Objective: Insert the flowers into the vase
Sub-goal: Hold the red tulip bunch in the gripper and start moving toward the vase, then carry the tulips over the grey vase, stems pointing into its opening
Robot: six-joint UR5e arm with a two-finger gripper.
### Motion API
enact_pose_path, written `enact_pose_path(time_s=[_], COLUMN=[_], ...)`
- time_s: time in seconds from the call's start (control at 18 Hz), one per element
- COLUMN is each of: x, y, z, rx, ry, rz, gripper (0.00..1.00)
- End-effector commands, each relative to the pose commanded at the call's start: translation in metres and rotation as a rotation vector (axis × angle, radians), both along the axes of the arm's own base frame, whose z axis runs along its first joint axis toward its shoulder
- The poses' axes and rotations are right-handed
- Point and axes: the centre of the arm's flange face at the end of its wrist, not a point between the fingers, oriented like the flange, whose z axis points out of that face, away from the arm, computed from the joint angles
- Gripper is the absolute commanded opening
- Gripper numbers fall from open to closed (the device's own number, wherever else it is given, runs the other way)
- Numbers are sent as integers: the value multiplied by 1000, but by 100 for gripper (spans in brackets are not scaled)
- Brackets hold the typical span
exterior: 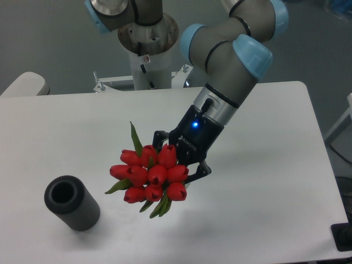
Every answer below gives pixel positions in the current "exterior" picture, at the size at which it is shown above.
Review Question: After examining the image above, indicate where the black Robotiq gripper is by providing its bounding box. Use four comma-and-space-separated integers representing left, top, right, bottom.
152, 103, 224, 184

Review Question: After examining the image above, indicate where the red tulip bouquet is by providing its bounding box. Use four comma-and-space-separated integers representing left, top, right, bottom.
105, 123, 189, 219

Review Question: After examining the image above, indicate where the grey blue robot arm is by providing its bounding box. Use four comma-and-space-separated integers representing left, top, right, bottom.
85, 0, 289, 182

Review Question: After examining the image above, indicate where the dark grey ribbed vase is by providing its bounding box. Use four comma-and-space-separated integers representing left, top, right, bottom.
44, 175, 100, 232

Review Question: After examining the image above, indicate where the white chair seat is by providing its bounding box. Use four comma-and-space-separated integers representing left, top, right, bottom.
1, 71, 50, 98

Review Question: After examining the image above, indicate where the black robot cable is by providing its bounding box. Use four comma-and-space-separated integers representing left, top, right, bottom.
137, 41, 157, 90

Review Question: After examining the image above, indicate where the white metal frame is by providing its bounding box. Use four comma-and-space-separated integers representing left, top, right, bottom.
323, 93, 351, 148

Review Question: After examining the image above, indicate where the black table clamp mount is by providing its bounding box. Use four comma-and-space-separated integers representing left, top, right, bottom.
331, 223, 351, 252

